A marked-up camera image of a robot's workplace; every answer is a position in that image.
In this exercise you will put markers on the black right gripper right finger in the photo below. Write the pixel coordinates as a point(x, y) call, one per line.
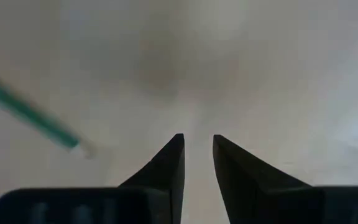
point(253, 193)

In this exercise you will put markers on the green marker pen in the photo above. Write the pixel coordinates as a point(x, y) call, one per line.
point(30, 115)

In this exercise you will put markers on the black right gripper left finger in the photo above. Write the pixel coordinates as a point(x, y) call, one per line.
point(169, 174)

